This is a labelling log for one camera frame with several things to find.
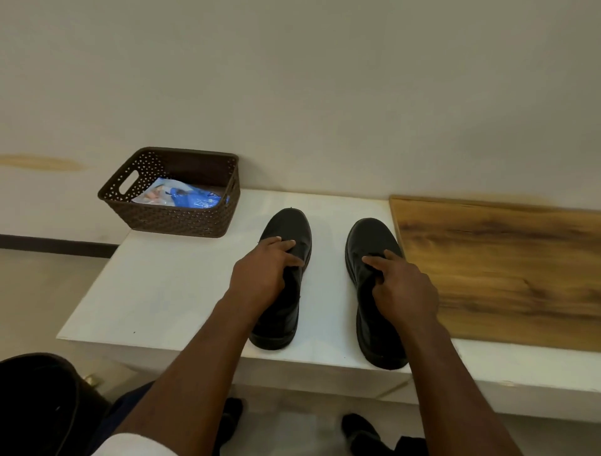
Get person's left hand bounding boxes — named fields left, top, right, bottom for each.
left=227, top=236, right=306, bottom=323

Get person's right hand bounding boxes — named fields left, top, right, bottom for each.
left=361, top=249, right=441, bottom=332

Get black leather shoe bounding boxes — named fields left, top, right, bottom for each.
left=248, top=207, right=314, bottom=352
left=344, top=217, right=410, bottom=371

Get person's right forearm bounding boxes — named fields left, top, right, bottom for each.
left=403, top=318, right=525, bottom=456

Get person's left forearm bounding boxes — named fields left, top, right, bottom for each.
left=111, top=290, right=255, bottom=456

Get person's black worn shoe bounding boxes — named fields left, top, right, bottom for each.
left=212, top=396, right=245, bottom=456
left=341, top=413, right=382, bottom=456

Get person's dark trousers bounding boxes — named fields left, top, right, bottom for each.
left=84, top=380, right=429, bottom=456

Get person's white shirt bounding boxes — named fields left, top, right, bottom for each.
left=90, top=432, right=180, bottom=456

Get wooden board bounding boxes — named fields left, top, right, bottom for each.
left=388, top=194, right=601, bottom=354

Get brown perforated plastic basket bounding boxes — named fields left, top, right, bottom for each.
left=97, top=146, right=242, bottom=239

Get blue and white plastic packet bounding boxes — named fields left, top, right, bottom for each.
left=131, top=176, right=231, bottom=209

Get black bucket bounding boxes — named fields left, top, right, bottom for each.
left=0, top=353, right=111, bottom=456

